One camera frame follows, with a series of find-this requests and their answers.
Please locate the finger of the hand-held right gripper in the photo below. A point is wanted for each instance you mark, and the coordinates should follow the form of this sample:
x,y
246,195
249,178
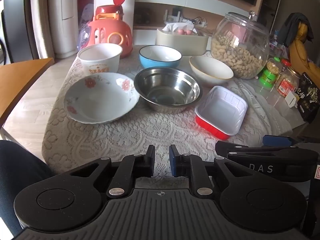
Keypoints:
x,y
275,140
222,148

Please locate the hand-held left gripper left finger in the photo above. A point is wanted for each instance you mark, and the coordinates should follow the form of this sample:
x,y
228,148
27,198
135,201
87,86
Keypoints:
x,y
150,160

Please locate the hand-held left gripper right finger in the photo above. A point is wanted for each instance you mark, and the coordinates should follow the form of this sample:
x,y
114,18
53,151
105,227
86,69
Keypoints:
x,y
172,161

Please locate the red rectangular tray white inside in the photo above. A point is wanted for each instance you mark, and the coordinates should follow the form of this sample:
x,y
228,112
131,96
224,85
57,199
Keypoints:
x,y
220,110

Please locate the stainless steel bowl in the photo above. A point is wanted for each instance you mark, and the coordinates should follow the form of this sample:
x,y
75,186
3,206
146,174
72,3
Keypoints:
x,y
167,87

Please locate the white floral plate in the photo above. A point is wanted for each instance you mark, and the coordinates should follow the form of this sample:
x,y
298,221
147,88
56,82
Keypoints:
x,y
100,102

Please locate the cream bowl with gold rim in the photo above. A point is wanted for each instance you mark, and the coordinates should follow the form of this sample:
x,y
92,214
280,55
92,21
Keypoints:
x,y
210,70

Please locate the blue ceramic bowl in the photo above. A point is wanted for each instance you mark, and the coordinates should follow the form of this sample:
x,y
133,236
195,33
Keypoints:
x,y
160,61

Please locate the white paper bowl orange print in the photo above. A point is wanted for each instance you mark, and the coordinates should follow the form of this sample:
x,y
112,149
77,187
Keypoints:
x,y
100,60

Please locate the white lace tablecloth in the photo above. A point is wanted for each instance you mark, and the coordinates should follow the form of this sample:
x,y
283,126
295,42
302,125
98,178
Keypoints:
x,y
112,140

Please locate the small white card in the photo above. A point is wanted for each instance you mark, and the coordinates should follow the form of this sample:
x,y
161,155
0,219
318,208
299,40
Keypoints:
x,y
292,100

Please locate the black snack packet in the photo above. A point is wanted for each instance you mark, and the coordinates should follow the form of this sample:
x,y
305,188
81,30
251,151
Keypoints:
x,y
310,97

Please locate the red label glass jar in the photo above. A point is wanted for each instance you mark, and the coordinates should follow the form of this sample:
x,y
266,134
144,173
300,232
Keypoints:
x,y
287,82

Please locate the green lidded jar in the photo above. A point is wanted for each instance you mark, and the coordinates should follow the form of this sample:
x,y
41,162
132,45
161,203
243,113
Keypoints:
x,y
270,73

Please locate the yellow garment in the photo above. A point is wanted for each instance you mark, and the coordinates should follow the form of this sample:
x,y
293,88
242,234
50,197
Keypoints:
x,y
302,52

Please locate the glass jar of peanuts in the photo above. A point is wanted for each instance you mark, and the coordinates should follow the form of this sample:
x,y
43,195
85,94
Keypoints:
x,y
237,52

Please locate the beige tissue box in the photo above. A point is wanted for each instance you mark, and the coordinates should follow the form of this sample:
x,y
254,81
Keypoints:
x,y
180,42

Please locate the grey jacket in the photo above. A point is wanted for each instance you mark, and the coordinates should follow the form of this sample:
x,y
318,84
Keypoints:
x,y
295,23

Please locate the white power strip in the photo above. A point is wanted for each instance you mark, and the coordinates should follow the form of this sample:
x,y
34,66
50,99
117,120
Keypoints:
x,y
197,22

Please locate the white tissue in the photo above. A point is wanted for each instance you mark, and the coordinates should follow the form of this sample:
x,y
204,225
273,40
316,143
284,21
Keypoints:
x,y
175,27

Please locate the person's leg dark trousers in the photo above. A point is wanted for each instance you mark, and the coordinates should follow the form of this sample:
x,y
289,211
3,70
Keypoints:
x,y
20,175

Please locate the pink plastic pet carrier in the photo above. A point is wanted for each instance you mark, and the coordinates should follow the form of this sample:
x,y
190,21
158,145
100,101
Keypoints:
x,y
110,33

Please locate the orange wooden table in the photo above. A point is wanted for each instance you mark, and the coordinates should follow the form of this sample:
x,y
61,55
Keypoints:
x,y
20,80

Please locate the red bin with flip lid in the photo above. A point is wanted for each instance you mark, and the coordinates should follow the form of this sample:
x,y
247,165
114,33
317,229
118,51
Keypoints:
x,y
107,9

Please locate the purple printed skateboard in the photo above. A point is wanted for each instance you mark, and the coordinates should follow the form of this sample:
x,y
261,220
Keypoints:
x,y
86,12

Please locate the white tower air conditioner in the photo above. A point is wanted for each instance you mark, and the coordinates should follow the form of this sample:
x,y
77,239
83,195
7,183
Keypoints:
x,y
63,17

